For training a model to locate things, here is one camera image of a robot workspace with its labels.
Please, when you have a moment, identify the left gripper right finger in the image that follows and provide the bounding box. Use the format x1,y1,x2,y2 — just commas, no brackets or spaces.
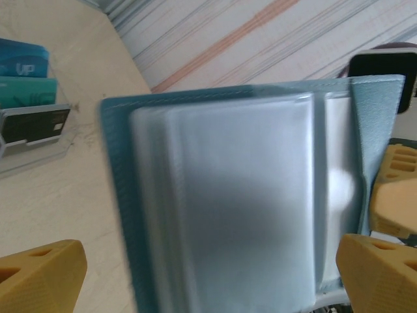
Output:
335,233,417,313

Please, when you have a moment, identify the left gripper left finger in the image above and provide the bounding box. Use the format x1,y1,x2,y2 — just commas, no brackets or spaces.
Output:
0,239,88,313

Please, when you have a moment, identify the black card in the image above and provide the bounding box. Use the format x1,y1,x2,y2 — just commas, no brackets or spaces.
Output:
0,104,72,144

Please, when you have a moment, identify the teal VIP card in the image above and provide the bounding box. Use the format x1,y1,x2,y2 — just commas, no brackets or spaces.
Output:
0,77,59,110

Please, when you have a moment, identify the blue UP card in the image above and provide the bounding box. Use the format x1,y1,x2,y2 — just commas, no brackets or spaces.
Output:
0,38,51,79

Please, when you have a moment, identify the black device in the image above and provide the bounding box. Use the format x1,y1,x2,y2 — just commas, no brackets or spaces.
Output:
347,47,417,115

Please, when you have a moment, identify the small box with blue picture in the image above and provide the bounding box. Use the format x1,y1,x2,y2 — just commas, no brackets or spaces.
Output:
0,53,79,179

